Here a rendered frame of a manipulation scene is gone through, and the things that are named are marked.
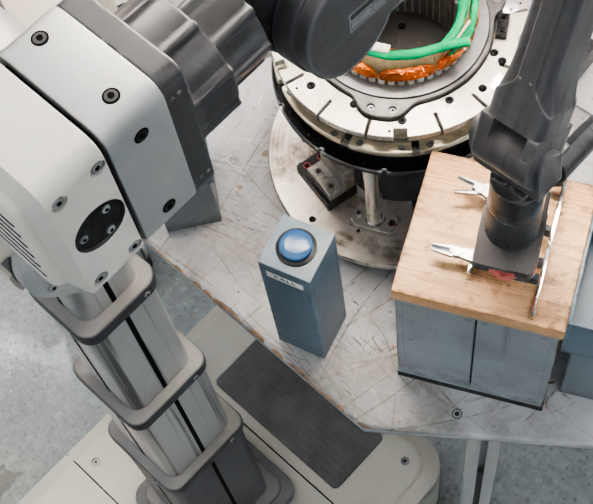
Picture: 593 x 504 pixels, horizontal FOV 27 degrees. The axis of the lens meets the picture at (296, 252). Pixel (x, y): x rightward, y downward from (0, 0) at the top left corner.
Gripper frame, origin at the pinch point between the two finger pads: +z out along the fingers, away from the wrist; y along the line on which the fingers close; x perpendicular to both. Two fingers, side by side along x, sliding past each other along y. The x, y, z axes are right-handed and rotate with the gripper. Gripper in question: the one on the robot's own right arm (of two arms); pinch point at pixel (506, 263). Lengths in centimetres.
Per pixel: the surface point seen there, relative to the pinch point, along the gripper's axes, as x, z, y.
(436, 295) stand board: 6.9, 2.3, -4.6
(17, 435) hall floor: 91, 109, -8
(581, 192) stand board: -6.4, 2.1, 12.0
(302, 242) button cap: 23.9, 4.4, -0.8
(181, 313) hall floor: 66, 109, 25
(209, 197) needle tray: 42.5, 23.2, 11.6
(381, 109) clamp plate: 18.3, -1.5, 15.7
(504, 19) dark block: 6.9, -2.0, 31.2
